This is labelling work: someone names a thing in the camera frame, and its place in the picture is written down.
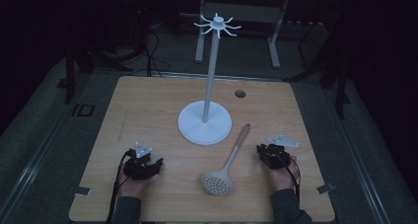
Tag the beige slotted spoon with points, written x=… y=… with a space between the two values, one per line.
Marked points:
x=219 y=183

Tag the black metal stand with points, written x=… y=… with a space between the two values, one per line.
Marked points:
x=340 y=82

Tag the grey tape piece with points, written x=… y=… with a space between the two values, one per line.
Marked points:
x=83 y=190
x=326 y=188

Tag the person's right hand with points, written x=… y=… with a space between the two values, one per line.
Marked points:
x=282 y=179

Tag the white hook rack stand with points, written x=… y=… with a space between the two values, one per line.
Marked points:
x=206 y=95

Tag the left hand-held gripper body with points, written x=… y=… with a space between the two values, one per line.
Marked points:
x=139 y=166

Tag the grey metal frame table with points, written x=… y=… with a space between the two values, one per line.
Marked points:
x=243 y=12

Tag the person's left hand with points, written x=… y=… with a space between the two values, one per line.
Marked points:
x=131 y=186

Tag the black tripod stand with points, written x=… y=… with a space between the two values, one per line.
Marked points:
x=82 y=58

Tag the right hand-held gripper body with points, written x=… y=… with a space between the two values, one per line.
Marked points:
x=279 y=155

